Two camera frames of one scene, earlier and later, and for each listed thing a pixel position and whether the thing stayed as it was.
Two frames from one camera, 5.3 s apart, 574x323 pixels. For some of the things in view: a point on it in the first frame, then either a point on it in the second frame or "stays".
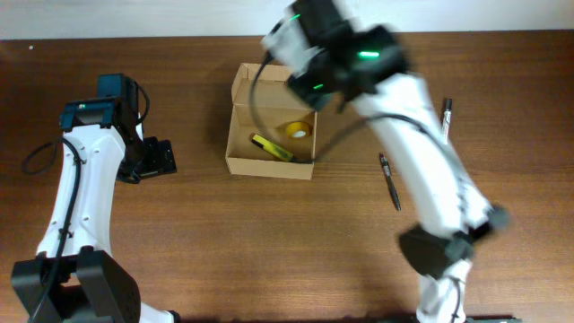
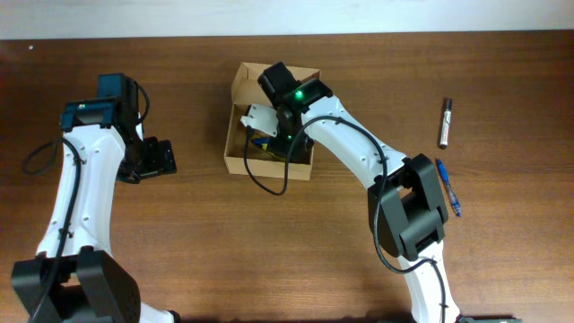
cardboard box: (276, 104) stays
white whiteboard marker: (447, 119) stays
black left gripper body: (146, 158) stays
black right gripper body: (316, 87) -> (283, 142)
